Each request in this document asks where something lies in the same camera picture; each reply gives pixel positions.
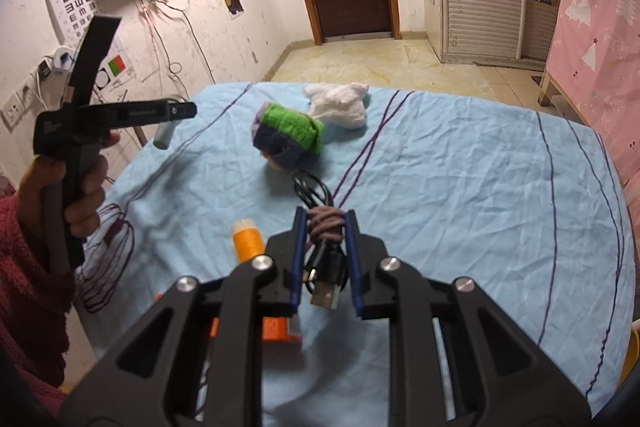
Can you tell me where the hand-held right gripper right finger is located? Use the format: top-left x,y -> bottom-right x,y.
347,212 -> 592,427

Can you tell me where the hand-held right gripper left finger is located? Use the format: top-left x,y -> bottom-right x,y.
60,206 -> 309,427

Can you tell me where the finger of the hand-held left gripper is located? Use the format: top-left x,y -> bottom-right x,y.
102,99 -> 198,129
66,13 -> 123,108

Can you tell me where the black cable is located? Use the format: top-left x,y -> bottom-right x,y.
291,170 -> 352,311

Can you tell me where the person's left forearm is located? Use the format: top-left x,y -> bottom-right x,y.
0,193 -> 77,405

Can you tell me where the person's left hand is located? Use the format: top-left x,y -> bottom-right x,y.
17,132 -> 122,242

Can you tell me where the orange bottle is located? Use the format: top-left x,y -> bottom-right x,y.
230,219 -> 265,264

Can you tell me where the orange cardboard box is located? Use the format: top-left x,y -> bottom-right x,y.
209,296 -> 302,349

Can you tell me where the blue printed tablecloth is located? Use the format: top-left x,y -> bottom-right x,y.
74,81 -> 637,419

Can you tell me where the green purple knitted hat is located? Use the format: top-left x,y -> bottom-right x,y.
252,103 -> 327,171

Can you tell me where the white fluffy cloth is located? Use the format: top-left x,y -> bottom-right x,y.
303,81 -> 371,130

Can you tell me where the white wall outlet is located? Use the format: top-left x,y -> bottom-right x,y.
1,79 -> 37,131

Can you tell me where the wooden bed frame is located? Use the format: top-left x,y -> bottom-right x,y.
537,71 -> 572,118

